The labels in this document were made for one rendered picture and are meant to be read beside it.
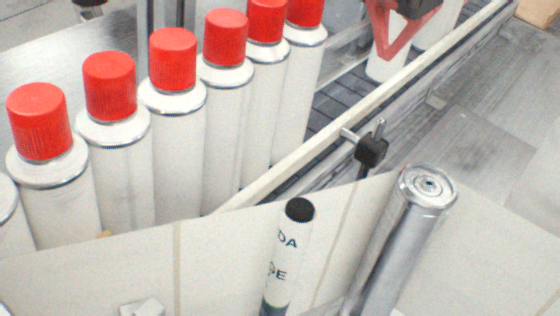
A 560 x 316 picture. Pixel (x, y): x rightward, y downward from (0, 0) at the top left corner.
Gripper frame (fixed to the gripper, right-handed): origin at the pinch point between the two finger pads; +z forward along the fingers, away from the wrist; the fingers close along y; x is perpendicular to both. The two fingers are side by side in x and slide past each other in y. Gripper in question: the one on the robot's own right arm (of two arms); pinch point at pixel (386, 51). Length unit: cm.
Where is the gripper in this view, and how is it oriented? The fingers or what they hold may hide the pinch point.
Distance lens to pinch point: 53.0
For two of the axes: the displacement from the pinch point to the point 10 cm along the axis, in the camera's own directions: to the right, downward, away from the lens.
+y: 6.0, -4.8, 6.4
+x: -7.8, -5.0, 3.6
